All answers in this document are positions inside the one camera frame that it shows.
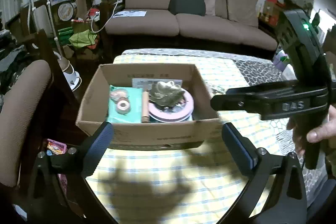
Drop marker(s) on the yellow plaid tablecloth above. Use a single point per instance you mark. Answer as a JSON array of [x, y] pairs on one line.
[[162, 166]]

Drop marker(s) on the purple container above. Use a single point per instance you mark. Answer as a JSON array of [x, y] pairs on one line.
[[281, 60]]

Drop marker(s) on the brown cardboard box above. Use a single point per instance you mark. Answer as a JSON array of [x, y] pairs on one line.
[[147, 134]]

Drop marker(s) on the person's right hand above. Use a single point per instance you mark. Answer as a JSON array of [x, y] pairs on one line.
[[323, 132]]

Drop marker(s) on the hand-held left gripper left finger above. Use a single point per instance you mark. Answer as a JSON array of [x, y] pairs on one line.
[[105, 140]]

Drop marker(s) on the white paper sheet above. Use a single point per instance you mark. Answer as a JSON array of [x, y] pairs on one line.
[[130, 14]]

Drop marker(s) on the round pink and blue tin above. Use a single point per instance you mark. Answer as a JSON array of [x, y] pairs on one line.
[[170, 116]]

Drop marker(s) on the green bag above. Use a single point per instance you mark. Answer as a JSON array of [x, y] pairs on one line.
[[81, 39]]

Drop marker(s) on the leaf-shaped metal dish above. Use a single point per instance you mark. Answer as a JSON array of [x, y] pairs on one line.
[[165, 95]]

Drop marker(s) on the dark lumbar cushion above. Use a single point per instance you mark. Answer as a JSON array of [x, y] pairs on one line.
[[187, 5]]

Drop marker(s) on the wooden cylinder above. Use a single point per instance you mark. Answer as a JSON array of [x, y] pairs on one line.
[[145, 108]]

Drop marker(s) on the clear tape roll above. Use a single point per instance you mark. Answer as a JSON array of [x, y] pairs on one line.
[[123, 106]]

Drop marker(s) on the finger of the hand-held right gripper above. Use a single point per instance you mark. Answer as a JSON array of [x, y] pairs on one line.
[[262, 88], [228, 103]]

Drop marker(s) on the beige sofa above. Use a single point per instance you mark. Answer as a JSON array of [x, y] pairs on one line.
[[147, 24]]

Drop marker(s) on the pink toy box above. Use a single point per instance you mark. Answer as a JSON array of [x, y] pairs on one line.
[[56, 146]]

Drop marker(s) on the round white clock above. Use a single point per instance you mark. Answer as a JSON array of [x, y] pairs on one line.
[[66, 11]]

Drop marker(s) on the green tissue packet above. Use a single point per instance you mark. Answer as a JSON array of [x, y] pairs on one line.
[[134, 111]]

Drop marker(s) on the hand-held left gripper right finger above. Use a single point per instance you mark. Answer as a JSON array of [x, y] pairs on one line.
[[235, 144]]

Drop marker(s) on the white floor lamp stand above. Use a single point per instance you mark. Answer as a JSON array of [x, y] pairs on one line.
[[50, 3]]

